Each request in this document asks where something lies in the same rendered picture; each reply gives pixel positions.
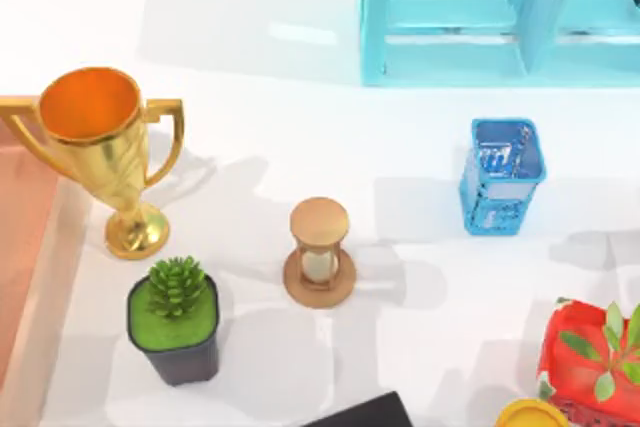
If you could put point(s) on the wooden hourglass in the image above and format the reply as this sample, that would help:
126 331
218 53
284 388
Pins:
319 242

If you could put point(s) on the blue mesh pen holder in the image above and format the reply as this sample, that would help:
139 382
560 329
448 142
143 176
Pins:
495 187

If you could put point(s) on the light blue rack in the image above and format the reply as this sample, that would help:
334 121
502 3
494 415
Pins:
450 47

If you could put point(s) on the green plant in black pot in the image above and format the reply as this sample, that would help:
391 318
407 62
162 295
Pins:
172 327

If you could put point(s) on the gold trophy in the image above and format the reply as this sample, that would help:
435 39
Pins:
100 147

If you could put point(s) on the black flat object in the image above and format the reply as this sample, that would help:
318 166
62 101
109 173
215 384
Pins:
370 414

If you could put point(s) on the salmon shallow box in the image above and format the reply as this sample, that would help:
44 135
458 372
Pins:
20 227

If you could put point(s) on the red plant pot with leaves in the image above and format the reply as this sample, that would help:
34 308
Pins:
580 352

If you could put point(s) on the yellow round lid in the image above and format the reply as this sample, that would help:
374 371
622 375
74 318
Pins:
530 416

